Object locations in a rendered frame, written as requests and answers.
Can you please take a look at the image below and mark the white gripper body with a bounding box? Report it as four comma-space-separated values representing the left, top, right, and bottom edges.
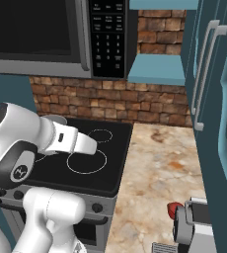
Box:
72, 130, 99, 156

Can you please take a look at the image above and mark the black and silver stove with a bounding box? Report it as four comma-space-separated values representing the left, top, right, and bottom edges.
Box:
0, 116, 134, 253

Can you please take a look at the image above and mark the grey pot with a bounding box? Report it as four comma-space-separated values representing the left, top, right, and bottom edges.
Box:
40, 114, 68, 127

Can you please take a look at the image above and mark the red onion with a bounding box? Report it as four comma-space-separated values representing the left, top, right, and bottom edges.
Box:
167, 202, 185, 220

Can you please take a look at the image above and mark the teal cupboard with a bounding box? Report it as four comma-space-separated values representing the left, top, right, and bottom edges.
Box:
0, 72, 38, 117

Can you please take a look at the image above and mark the black and grey microwave oven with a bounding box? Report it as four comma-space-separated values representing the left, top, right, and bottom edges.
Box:
0, 0, 130, 80

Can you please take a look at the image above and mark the teal fridge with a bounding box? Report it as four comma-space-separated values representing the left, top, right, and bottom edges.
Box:
180, 0, 227, 253

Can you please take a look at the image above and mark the grey microwave door handle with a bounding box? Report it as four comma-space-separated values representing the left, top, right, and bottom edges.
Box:
75, 0, 92, 72

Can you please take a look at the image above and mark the grey fridge handle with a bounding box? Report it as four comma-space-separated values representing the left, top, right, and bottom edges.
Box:
193, 24, 227, 131
190, 19, 221, 116

